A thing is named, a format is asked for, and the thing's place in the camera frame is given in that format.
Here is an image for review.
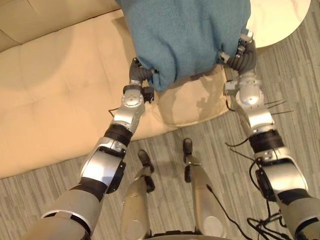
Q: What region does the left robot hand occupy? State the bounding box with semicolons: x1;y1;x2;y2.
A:
128;57;159;84

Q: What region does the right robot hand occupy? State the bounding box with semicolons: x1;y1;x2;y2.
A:
216;29;258;75

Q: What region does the blue fleece cushion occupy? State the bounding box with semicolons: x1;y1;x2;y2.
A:
115;0;252;92

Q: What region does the round white marble table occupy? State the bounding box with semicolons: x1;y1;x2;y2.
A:
245;0;313;49

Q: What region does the cream leather sofa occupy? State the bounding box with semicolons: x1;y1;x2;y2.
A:
0;0;236;180

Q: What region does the left silver robot leg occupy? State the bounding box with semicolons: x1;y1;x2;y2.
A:
119;149;156;240

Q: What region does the silver robot leg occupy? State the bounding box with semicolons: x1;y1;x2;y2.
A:
182;137;228;238
119;149;156;240

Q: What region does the right silver robot leg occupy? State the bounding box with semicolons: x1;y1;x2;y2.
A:
182;137;228;238

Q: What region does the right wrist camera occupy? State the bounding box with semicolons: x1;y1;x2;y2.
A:
223;79;240;97

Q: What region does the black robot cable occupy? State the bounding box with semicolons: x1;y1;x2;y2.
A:
206;141;301;240

